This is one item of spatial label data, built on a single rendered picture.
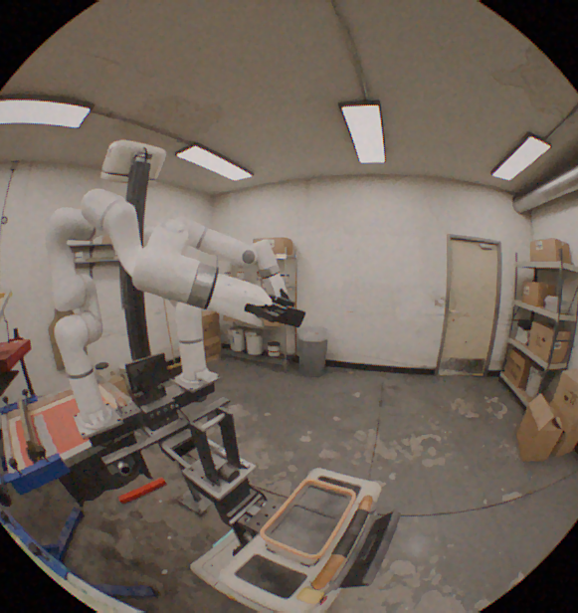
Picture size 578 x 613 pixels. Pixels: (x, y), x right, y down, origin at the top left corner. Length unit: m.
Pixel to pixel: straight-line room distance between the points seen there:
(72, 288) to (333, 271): 3.34
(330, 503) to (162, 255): 0.64
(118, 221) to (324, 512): 0.77
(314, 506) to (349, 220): 3.44
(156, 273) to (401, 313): 3.40
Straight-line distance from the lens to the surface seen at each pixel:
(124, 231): 0.53
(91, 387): 0.73
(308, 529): 0.60
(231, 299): 0.37
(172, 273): 0.37
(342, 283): 3.56
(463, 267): 3.78
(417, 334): 3.67
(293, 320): 0.42
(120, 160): 0.84
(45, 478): 0.98
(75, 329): 0.68
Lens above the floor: 1.54
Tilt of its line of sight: 9 degrees down
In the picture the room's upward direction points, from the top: straight up
